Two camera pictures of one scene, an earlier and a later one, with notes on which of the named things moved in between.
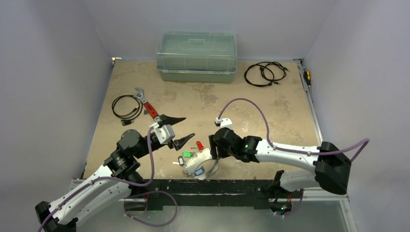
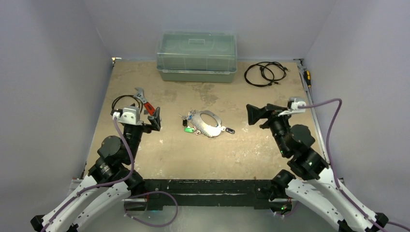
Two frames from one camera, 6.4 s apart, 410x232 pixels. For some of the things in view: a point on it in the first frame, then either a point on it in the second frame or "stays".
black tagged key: [181, 161] → [184, 121]
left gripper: [170, 120] → [154, 120]
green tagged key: [187, 154] → [189, 129]
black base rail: [161, 193] stays
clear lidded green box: [196, 56] stays
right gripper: [213, 150] → [267, 114]
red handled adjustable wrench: [152, 110] stays
